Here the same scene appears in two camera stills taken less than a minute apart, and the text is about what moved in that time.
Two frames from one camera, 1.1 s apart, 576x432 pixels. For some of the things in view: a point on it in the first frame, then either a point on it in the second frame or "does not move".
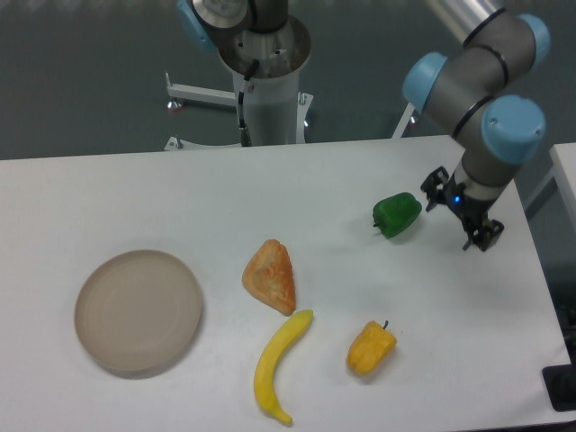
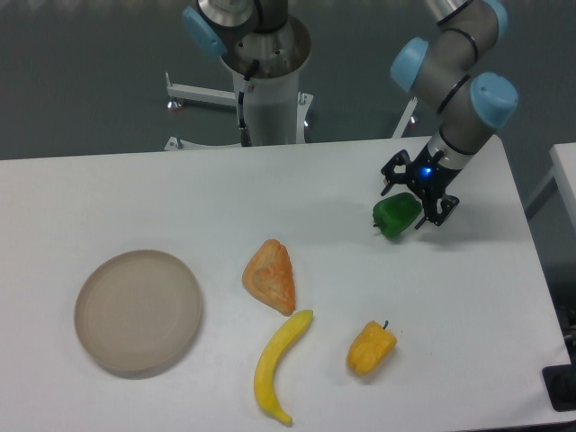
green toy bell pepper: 396,214 does not move
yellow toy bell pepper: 371,348 does not move
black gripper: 482,235 → 430,179
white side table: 563,171 does not move
